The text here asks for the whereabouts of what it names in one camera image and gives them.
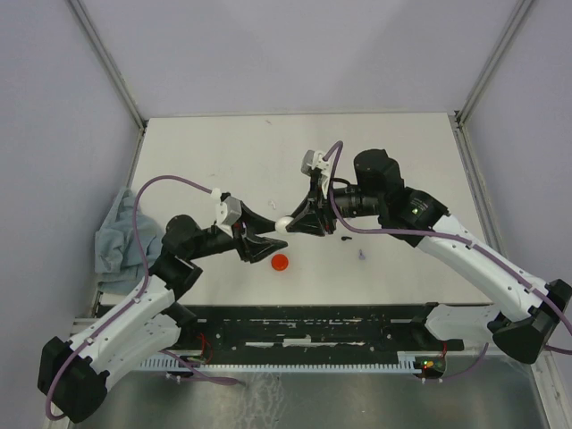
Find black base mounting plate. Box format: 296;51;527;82
175;305;464;352

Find aluminium frame post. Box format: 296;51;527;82
455;0;537;126
65;0;147;130

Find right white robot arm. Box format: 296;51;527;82
275;142;571;365

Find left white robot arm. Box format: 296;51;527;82
38;197;292;423

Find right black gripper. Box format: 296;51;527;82
287;175;384;237

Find white slotted cable duct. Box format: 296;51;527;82
138;350;425;371

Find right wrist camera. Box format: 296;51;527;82
300;150;332;198

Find right aluminium frame post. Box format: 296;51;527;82
455;0;537;126

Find left aluminium frame post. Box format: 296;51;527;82
65;0;147;130

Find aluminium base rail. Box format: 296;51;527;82
70;317;113;343

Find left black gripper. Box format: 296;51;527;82
187;200;288;264

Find red earbud charging case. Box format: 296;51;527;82
271;254;290;272

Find blue-grey cloth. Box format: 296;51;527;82
94;187;163;296

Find white earbud charging case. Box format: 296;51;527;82
274;216;293;235

